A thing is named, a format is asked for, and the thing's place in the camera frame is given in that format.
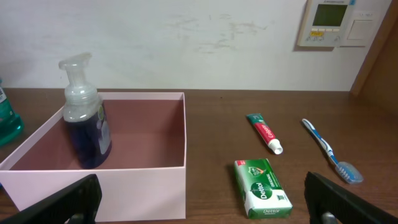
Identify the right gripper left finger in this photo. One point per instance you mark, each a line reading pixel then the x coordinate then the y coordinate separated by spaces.
pixel 77 203

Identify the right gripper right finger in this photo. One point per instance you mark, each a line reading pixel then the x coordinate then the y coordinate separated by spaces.
pixel 328 202

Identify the foam soap pump bottle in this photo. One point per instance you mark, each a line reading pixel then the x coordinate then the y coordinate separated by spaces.
pixel 84 114

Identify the teal mouthwash bottle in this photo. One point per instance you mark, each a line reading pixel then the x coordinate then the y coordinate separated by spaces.
pixel 11 123

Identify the blue white toothbrush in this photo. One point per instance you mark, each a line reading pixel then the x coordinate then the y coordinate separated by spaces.
pixel 345 170

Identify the green Dettol soap box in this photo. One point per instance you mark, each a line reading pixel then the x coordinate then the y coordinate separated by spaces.
pixel 262 193

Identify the pink cardboard box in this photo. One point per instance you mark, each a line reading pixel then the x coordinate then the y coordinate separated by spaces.
pixel 144 176

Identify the red green toothpaste tube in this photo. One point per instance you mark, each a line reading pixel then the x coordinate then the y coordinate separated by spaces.
pixel 265 132

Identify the brown wooden side panel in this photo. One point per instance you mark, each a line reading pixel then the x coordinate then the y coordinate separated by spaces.
pixel 376 81

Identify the wall thermostat control panel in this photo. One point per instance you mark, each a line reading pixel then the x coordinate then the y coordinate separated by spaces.
pixel 324 22

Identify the white wall switch plate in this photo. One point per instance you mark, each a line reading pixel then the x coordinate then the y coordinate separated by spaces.
pixel 364 22

